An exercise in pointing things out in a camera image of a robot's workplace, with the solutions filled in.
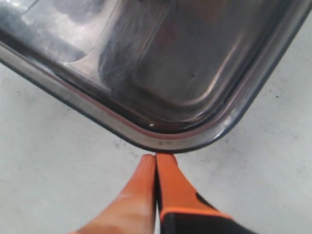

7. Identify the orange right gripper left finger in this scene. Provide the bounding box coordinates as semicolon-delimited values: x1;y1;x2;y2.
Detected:
74;155;156;234

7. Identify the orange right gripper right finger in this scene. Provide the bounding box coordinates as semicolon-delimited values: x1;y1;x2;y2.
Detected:
156;153;251;234

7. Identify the dark transparent lunch box lid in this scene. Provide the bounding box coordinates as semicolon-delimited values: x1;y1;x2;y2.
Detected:
0;0;312;153

